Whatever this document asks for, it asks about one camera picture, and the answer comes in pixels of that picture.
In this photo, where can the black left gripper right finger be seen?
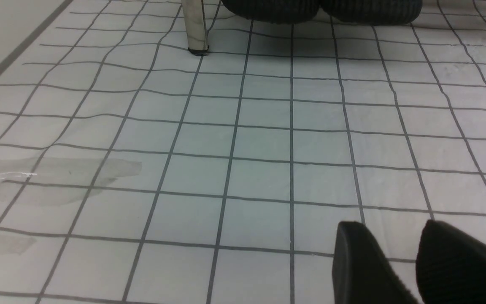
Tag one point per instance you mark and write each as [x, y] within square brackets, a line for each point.
[450, 266]

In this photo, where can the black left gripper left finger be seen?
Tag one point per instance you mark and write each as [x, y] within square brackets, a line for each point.
[361, 273]

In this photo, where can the metal shoe rack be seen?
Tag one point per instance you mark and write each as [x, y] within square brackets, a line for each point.
[197, 34]

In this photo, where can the white grid floor cloth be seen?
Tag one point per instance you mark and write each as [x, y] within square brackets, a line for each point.
[251, 155]

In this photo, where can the clear tape patch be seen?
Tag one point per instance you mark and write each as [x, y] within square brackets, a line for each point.
[66, 176]

